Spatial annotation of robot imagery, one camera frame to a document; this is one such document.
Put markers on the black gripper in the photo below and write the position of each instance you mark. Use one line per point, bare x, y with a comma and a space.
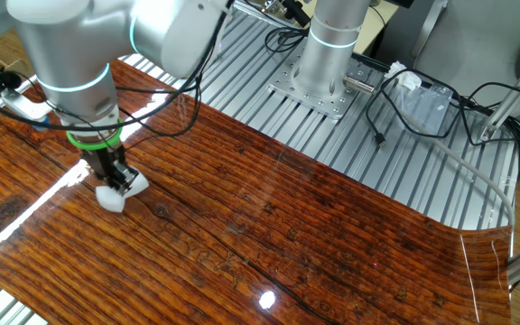
104, 160

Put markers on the white rectangular sponge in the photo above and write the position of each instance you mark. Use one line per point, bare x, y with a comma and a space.
111, 202

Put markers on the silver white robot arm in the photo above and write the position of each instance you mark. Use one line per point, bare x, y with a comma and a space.
75, 45

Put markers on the wood grain table mat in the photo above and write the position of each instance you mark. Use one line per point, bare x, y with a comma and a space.
264, 216

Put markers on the crumpled white tissue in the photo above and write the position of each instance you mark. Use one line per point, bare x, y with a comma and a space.
404, 79

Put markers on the clear plastic bag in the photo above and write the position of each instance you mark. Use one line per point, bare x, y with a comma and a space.
427, 113

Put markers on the wrist camera with white bracket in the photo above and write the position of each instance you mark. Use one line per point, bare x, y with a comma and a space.
23, 106

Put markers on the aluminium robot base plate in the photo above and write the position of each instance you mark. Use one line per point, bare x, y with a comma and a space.
323, 106

